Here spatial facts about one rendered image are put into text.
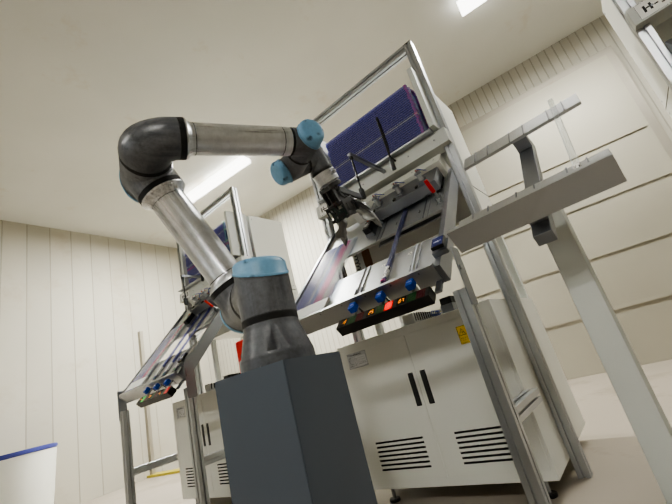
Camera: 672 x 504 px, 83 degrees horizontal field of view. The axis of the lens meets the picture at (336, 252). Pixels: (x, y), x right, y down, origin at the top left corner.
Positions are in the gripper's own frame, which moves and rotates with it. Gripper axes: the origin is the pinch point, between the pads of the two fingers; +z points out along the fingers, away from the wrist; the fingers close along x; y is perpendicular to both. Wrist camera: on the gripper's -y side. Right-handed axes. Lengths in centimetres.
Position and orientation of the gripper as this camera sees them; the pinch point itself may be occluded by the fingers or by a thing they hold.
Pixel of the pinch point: (364, 236)
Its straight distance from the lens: 124.3
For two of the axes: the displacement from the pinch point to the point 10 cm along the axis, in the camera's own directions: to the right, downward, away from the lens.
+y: -4.4, 3.5, -8.3
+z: 5.1, 8.5, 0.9
